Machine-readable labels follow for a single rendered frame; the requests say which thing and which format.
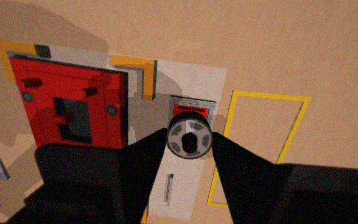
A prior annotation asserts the yellow rectangular outline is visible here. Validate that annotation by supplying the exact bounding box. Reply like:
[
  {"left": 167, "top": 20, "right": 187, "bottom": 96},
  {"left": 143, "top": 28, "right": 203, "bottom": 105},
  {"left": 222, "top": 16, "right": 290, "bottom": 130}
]
[{"left": 207, "top": 90, "right": 311, "bottom": 207}]

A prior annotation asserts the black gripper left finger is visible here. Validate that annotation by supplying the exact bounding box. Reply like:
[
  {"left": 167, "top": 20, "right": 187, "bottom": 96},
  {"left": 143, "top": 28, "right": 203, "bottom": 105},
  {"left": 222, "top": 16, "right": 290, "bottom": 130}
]
[{"left": 34, "top": 128, "right": 167, "bottom": 224}]

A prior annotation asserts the black tyre with grey wheel rim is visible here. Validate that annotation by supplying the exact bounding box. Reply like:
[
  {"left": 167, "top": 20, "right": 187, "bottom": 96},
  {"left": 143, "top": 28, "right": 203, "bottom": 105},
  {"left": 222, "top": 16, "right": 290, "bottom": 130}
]
[{"left": 166, "top": 111, "right": 213, "bottom": 159}]

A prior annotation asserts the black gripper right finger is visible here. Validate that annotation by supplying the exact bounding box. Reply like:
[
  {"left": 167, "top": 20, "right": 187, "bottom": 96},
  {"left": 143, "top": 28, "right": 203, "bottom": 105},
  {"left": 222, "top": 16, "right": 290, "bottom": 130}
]
[{"left": 212, "top": 132, "right": 358, "bottom": 224}]

